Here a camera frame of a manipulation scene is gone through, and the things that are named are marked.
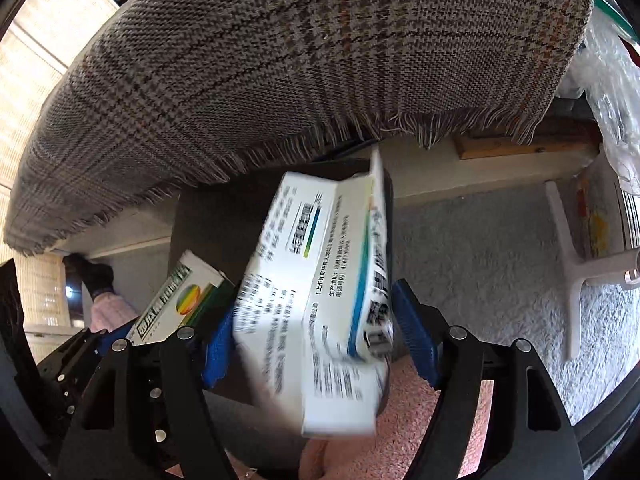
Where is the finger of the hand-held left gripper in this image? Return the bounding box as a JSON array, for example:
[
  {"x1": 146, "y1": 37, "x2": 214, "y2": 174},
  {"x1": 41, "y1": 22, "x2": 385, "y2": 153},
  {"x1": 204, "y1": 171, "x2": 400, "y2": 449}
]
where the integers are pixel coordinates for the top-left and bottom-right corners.
[{"x1": 34, "y1": 327, "x2": 110, "y2": 442}]

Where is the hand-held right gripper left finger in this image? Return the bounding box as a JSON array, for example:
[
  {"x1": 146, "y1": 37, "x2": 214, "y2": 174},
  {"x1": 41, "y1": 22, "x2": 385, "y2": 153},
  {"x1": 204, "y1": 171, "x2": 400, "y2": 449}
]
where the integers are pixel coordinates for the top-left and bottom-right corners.
[{"x1": 55, "y1": 305, "x2": 239, "y2": 480}]

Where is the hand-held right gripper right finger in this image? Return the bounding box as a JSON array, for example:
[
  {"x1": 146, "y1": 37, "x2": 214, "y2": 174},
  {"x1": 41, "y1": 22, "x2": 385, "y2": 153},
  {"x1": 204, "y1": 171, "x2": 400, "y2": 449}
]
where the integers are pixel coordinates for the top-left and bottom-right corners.
[{"x1": 391, "y1": 279, "x2": 586, "y2": 480}]

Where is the green and white medicine box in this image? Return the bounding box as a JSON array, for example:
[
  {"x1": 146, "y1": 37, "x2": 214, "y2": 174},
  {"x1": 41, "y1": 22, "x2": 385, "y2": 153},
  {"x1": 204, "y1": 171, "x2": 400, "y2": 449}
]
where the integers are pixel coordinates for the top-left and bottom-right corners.
[{"x1": 125, "y1": 250, "x2": 236, "y2": 347}]

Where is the black trash bin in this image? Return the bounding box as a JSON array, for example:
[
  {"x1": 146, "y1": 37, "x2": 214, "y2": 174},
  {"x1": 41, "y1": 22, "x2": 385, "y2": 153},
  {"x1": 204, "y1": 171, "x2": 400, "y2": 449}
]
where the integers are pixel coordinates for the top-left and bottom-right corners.
[{"x1": 167, "y1": 157, "x2": 398, "y2": 466}]

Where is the person's black sock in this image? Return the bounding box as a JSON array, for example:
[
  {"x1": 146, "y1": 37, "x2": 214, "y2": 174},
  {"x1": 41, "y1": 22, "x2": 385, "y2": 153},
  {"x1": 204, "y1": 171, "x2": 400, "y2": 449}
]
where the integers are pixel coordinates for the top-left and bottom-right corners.
[{"x1": 64, "y1": 253, "x2": 116, "y2": 297}]

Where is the grey fluffy rug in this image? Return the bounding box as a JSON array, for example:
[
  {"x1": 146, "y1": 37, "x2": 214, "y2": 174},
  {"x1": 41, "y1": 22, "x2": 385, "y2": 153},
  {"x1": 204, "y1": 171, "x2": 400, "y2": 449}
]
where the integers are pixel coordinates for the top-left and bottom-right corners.
[{"x1": 395, "y1": 185, "x2": 640, "y2": 441}]

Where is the white plastic stool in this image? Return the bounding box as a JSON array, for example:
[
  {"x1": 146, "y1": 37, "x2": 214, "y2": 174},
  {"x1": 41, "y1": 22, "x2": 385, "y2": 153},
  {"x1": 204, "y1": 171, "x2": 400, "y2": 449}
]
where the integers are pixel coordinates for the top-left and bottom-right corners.
[{"x1": 545, "y1": 180, "x2": 640, "y2": 361}]

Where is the wooden board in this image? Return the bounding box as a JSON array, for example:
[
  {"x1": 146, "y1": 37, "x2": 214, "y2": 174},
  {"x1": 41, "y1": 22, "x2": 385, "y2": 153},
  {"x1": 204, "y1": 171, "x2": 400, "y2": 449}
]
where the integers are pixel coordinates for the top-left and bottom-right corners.
[{"x1": 452, "y1": 120, "x2": 601, "y2": 161}]

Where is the plaid woven blanket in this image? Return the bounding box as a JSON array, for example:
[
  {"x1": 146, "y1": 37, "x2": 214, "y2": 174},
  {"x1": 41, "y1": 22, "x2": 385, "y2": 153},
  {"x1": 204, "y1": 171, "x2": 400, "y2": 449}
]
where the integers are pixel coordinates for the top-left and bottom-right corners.
[{"x1": 2, "y1": 0, "x2": 596, "y2": 258}]

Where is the clear plastic bag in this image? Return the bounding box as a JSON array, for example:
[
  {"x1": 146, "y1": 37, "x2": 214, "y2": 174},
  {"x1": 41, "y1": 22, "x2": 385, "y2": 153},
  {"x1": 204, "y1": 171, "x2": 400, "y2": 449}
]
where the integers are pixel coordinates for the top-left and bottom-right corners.
[{"x1": 555, "y1": 0, "x2": 640, "y2": 261}]

